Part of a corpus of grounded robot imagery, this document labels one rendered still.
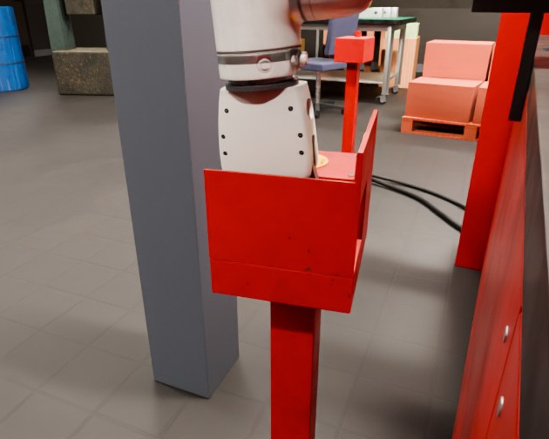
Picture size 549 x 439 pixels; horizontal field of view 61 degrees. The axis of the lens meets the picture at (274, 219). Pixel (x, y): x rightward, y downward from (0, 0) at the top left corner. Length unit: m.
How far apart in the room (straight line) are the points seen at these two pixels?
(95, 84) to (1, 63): 1.21
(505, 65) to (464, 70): 2.47
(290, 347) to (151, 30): 0.65
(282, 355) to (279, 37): 0.42
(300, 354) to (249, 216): 0.25
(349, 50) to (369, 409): 1.85
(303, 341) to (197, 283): 0.53
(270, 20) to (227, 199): 0.18
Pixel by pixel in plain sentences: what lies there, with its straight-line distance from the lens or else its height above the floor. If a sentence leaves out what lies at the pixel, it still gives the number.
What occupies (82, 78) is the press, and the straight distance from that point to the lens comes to 5.98.
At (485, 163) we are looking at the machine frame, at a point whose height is 0.44.
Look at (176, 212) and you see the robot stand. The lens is 1.07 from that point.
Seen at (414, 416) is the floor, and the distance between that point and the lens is 1.35.
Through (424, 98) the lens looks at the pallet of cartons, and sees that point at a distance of 3.99.
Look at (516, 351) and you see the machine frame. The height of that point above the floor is 0.82.
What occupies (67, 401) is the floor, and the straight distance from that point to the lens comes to 1.45.
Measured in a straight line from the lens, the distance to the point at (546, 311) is 0.18.
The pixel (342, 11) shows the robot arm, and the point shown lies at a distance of 0.45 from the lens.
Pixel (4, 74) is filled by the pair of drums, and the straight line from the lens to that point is 6.63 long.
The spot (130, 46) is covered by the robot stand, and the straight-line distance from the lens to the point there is 1.03.
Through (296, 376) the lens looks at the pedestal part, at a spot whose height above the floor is 0.49.
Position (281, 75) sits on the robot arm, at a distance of 0.46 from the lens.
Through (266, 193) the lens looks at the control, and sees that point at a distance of 0.47.
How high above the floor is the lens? 0.96
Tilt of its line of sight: 25 degrees down
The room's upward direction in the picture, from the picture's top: straight up
